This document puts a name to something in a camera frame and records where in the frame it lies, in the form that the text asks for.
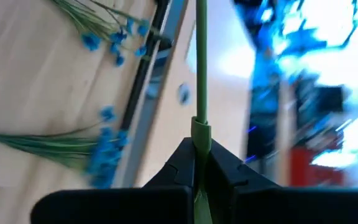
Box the black metal table frame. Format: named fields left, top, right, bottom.
left=119, top=0, right=175, bottom=131

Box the black computer monitor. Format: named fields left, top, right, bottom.
left=295, top=79, right=346, bottom=114

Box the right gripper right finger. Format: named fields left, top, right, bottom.
left=205, top=138, right=358, bottom=224

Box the sparse blue flower spray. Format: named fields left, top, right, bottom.
left=50, top=0, right=155, bottom=68

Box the light wood desk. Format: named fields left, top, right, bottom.
left=135, top=0, right=254, bottom=187

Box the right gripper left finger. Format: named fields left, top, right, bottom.
left=30, top=136, right=196, bottom=224

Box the dense blue flower bunch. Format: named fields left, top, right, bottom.
left=0, top=105, right=131, bottom=190

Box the red partition panel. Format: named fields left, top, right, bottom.
left=289, top=147, right=346, bottom=188

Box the large window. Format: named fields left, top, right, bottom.
left=233, top=0, right=358, bottom=91

